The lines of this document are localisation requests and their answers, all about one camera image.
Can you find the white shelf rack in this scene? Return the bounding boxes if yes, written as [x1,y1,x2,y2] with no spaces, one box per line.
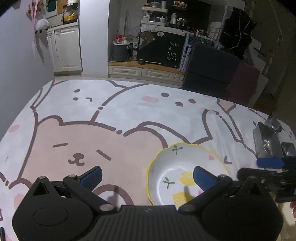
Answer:
[141,6,169,26]

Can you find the round steel bowl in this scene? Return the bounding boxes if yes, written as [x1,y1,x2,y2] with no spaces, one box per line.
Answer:
[264,115,284,132]

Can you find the black jacket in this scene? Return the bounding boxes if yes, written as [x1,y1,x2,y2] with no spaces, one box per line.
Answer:
[219,7,257,59]

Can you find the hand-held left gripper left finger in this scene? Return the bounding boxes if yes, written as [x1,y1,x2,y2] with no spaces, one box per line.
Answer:
[22,166,117,215]

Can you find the low white drawer cabinet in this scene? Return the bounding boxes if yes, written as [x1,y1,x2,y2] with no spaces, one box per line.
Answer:
[108,61,185,84]

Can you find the bear printed tablecloth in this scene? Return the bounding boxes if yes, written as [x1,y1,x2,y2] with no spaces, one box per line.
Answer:
[0,79,296,241]

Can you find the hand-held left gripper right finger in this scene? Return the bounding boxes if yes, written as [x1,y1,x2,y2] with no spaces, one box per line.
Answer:
[179,166,275,214]

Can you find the teal sign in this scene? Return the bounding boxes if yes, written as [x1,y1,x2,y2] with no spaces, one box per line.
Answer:
[186,35,218,50]

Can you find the grey trash bin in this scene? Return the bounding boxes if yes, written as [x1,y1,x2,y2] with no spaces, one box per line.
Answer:
[113,42,131,62]

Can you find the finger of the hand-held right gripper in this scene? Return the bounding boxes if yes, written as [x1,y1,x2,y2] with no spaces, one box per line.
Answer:
[238,167,296,179]
[256,157,296,168]

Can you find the pink ribbon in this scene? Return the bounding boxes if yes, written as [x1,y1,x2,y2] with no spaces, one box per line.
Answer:
[29,0,40,24]

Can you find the teal hanging board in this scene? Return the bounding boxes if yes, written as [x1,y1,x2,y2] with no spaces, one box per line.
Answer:
[46,0,58,12]

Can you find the yellow pot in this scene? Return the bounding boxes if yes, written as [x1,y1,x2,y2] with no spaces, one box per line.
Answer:
[63,11,78,23]

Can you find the navy chair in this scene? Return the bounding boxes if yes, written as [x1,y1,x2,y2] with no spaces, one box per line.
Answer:
[180,44,241,100]

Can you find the white kitchen cabinet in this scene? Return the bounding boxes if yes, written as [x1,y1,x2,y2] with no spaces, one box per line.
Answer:
[46,24,83,73]

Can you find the square steel container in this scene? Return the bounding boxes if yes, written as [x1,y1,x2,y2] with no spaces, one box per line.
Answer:
[253,122,284,158]
[281,142,296,157]

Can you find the black letter board sign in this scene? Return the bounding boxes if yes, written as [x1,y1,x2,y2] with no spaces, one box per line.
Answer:
[136,24,186,68]

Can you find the white plush toy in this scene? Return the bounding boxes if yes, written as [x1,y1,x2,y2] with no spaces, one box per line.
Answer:
[34,18,49,32]

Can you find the flower-shaped bowl with yellow rim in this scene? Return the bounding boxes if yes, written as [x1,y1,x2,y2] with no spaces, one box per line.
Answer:
[146,142,230,207]

